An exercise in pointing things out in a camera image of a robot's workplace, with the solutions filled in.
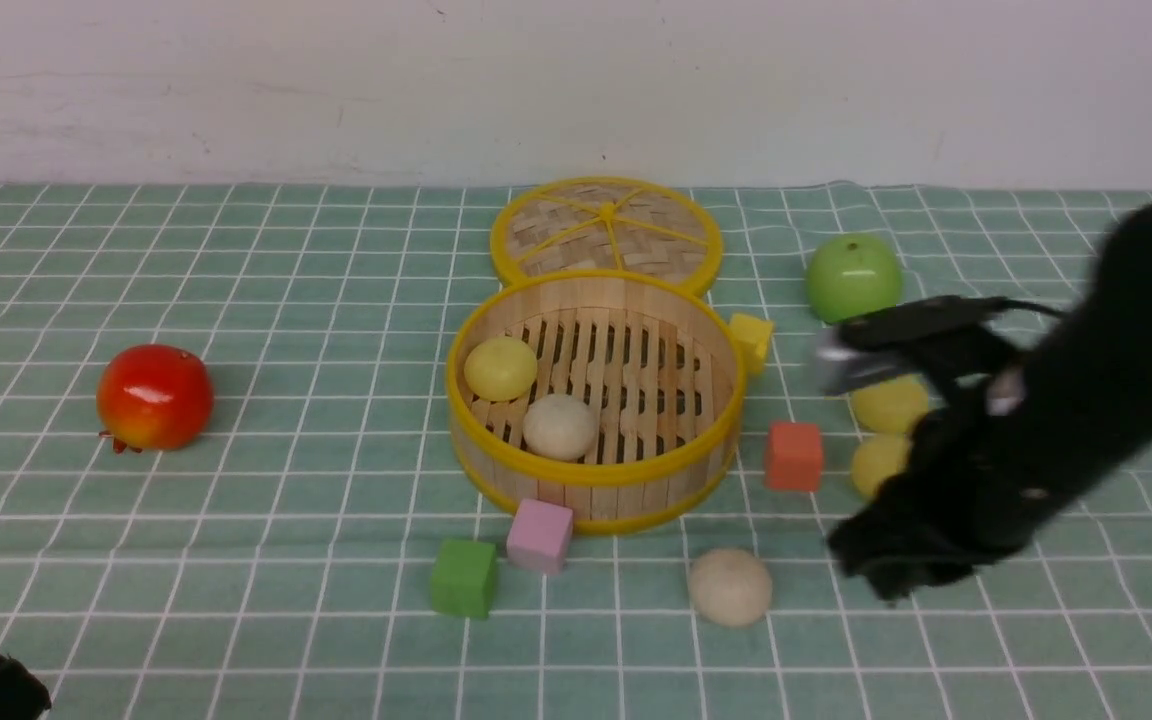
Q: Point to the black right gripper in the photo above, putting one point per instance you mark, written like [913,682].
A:
[955,508]

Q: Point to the pale yellow bun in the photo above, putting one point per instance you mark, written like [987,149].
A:
[891,407]
[877,459]
[500,369]

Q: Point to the white bun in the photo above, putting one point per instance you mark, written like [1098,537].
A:
[560,427]
[730,586]

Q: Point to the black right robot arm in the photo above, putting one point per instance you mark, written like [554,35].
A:
[1093,370]

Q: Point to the bamboo steamer tray yellow rim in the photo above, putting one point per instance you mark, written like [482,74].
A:
[662,371]

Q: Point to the woven bamboo steamer lid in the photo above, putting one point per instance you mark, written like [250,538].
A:
[607,223]

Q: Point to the orange foam cube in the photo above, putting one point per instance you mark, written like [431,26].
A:
[793,459]

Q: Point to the green apple toy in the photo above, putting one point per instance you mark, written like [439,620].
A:
[851,275]

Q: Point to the yellow foam cube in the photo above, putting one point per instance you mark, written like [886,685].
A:
[753,335]

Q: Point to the green checkered tablecloth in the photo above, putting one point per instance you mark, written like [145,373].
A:
[277,567]

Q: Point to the red yellow pomegranate toy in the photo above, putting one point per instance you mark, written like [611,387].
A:
[154,397]

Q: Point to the pink foam cube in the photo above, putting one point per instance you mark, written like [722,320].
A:
[539,536]

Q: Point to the green foam cube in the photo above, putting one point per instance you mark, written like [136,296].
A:
[463,581]

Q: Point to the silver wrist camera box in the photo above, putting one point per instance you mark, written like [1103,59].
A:
[839,368]

